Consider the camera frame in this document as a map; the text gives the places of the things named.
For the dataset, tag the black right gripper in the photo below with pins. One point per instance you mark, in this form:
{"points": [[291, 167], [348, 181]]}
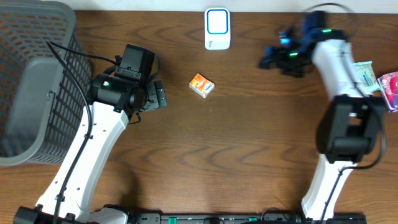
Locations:
{"points": [[285, 63]]}

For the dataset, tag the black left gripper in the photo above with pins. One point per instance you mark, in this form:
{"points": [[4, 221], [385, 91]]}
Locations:
{"points": [[159, 94]]}

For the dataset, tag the blue Oreo cookie pack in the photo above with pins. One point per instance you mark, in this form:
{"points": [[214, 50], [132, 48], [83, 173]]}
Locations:
{"points": [[280, 53]]}

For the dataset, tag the small orange snack box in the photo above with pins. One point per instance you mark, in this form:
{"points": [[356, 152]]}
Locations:
{"points": [[201, 85]]}

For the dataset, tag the mint green snack packet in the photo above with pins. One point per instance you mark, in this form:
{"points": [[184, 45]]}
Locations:
{"points": [[365, 74]]}

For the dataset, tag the purple snack box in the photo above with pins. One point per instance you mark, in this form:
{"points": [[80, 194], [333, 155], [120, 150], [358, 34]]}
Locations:
{"points": [[388, 84]]}

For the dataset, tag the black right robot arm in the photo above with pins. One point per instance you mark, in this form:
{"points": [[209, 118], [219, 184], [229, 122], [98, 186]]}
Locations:
{"points": [[350, 135]]}

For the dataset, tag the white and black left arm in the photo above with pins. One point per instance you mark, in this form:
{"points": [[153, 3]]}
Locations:
{"points": [[112, 103]]}

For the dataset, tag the grey plastic mesh basket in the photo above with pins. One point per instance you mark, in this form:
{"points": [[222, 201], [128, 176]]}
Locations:
{"points": [[42, 77]]}

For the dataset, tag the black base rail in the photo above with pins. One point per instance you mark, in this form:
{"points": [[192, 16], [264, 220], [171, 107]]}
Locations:
{"points": [[156, 218]]}

